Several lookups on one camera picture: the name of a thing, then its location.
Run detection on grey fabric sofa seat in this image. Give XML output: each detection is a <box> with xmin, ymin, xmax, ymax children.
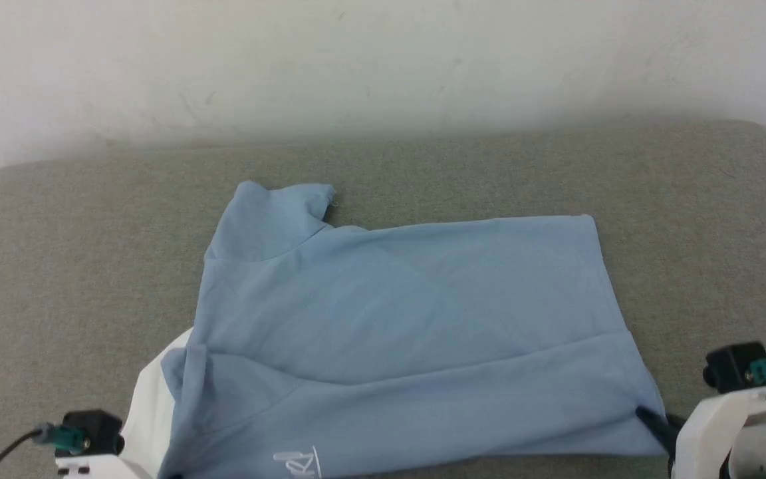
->
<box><xmin>0</xmin><ymin>118</ymin><xmax>766</xmax><ymax>479</ymax></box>

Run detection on black left cable teal plug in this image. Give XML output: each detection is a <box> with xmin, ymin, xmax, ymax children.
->
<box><xmin>0</xmin><ymin>423</ymin><xmax>89</xmax><ymax>479</ymax></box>

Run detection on light blue white shirt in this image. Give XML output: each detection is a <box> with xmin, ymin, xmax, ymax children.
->
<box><xmin>120</xmin><ymin>180</ymin><xmax>668</xmax><ymax>479</ymax></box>

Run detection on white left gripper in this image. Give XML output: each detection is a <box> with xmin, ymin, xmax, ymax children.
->
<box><xmin>55</xmin><ymin>454</ymin><xmax>158</xmax><ymax>479</ymax></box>

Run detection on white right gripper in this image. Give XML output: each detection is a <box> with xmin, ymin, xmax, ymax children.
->
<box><xmin>634</xmin><ymin>384</ymin><xmax>766</xmax><ymax>479</ymax></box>

